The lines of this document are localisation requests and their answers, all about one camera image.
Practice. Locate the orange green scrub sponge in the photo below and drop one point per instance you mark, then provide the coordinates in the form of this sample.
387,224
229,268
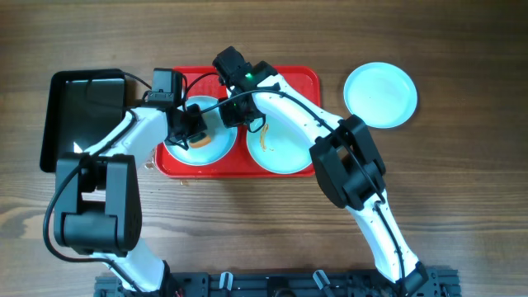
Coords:
199,140

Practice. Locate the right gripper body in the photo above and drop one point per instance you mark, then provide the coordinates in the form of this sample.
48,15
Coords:
234,115

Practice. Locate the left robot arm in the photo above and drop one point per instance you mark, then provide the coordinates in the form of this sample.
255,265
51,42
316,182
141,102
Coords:
95,213

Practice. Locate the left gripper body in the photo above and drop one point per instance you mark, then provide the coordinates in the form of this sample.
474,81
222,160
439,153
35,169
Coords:
191,124

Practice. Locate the pale blue plate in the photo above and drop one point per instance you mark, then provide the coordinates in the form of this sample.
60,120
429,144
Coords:
278,149
222,140
381,94

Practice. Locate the red plastic tray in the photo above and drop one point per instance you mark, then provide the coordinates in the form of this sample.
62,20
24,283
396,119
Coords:
237,163

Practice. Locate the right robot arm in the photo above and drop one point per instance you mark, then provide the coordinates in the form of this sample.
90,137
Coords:
347,165

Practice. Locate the black rectangular water tray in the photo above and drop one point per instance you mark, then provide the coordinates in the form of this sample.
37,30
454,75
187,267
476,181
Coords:
84,106

